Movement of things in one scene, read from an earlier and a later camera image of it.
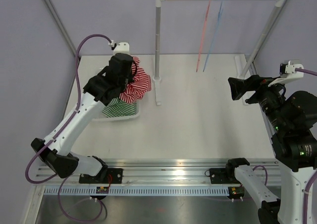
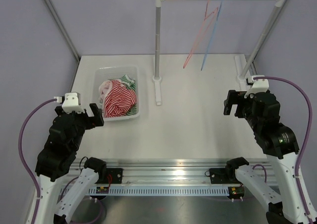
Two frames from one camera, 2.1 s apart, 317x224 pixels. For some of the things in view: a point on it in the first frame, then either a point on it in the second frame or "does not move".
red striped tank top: [135, 90] → [116, 98]
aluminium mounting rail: [163, 171] does not move
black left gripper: [130, 80] → [92, 121]
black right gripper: [259, 84] → [236, 97]
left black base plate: [106, 176] does not move
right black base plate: [223, 176] does not move
